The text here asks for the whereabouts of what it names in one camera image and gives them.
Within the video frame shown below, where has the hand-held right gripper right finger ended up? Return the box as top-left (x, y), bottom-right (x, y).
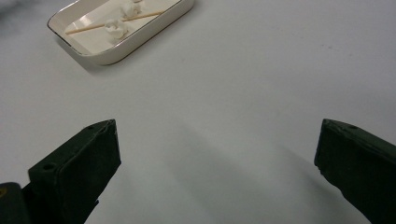
top-left (314, 118), bottom-right (396, 224)

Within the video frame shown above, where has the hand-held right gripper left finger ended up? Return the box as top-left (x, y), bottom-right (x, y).
top-left (27, 119), bottom-right (122, 224)

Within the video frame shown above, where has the white rectangular tray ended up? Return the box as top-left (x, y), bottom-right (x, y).
top-left (47, 0), bottom-right (196, 66)

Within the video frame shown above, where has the wooden skewer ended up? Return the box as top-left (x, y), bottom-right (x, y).
top-left (64, 10), bottom-right (166, 35)

